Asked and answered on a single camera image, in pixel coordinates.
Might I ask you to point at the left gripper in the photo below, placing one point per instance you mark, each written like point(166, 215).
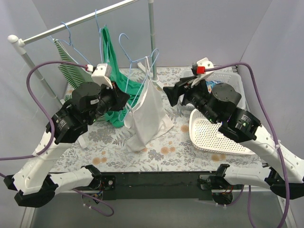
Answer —
point(118, 97)

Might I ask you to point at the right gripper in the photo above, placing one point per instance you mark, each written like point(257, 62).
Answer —
point(185, 88)

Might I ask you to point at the white tank top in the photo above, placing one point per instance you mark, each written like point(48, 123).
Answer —
point(147, 118)

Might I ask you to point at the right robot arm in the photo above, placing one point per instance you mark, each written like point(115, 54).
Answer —
point(284, 171)

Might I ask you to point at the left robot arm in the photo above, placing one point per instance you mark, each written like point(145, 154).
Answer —
point(34, 184)

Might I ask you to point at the green striped tank top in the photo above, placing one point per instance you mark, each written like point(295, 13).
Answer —
point(74, 75)

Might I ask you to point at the blue floral garment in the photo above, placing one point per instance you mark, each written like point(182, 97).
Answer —
point(210, 85)

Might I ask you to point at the white laundry basket upright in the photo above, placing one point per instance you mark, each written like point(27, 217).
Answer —
point(232, 79)

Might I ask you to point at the white laundry basket tipped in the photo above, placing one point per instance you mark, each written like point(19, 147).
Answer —
point(206, 137)

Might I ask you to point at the green t-shirt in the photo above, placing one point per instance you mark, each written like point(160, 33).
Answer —
point(116, 75)

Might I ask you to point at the floral patterned table mat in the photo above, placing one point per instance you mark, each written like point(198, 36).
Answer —
point(173, 151)

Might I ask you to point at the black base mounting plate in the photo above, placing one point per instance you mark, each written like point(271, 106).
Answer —
point(155, 185)

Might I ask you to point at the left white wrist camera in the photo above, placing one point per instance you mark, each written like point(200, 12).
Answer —
point(101, 74)

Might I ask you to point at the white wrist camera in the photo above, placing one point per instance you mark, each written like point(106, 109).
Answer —
point(101, 74)
point(199, 70)

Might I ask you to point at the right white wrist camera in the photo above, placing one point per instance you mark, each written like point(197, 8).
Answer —
point(199, 70)

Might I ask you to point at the blue wire hanger with striped top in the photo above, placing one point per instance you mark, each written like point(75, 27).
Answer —
point(70, 43)

